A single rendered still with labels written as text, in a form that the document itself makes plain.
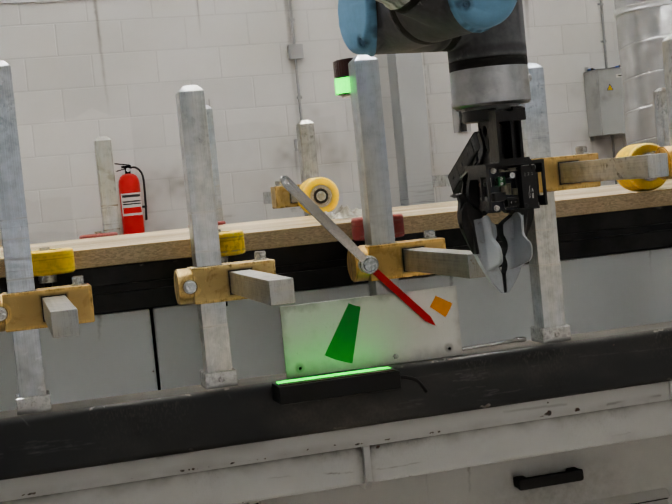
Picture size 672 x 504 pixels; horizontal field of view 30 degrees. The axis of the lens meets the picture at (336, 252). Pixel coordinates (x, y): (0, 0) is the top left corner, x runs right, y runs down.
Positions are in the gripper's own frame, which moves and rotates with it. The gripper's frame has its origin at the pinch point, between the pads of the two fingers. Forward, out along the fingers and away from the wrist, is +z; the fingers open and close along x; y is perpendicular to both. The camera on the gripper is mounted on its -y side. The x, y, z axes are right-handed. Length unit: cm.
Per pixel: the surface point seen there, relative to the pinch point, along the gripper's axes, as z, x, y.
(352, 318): 5.6, -9.8, -31.5
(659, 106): -25, 104, -143
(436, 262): -1.8, -1.5, -17.9
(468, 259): -2.6, -1.4, -6.4
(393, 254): -2.7, -3.0, -31.5
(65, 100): -90, -3, -747
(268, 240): -6, -16, -51
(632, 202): -6, 46, -52
